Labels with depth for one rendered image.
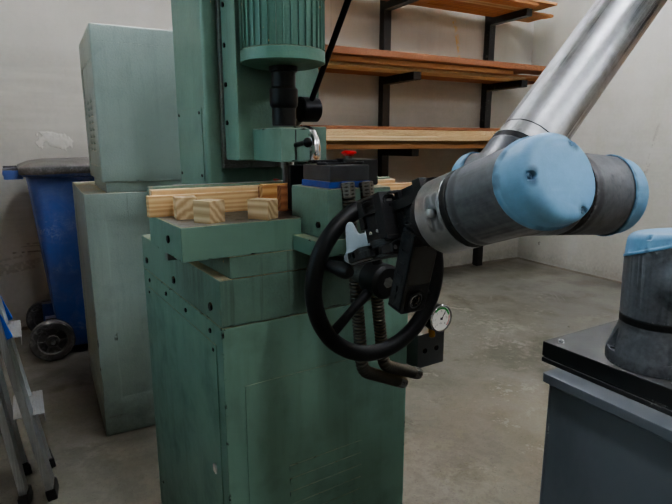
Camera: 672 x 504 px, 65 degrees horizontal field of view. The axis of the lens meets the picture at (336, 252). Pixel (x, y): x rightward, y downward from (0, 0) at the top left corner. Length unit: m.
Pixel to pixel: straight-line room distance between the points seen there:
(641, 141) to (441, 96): 1.46
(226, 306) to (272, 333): 0.11
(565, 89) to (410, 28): 3.52
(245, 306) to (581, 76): 0.65
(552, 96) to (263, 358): 0.67
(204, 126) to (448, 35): 3.37
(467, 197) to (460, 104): 3.99
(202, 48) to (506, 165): 0.92
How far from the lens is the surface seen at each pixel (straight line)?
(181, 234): 0.93
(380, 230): 0.68
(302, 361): 1.09
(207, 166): 1.30
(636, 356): 1.20
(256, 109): 1.24
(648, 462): 1.20
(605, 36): 0.87
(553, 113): 0.77
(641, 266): 1.17
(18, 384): 1.77
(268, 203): 0.98
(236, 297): 0.98
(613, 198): 0.62
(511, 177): 0.52
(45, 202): 2.79
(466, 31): 4.61
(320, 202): 0.95
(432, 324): 1.19
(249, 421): 1.08
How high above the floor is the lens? 1.04
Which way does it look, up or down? 12 degrees down
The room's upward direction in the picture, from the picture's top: straight up
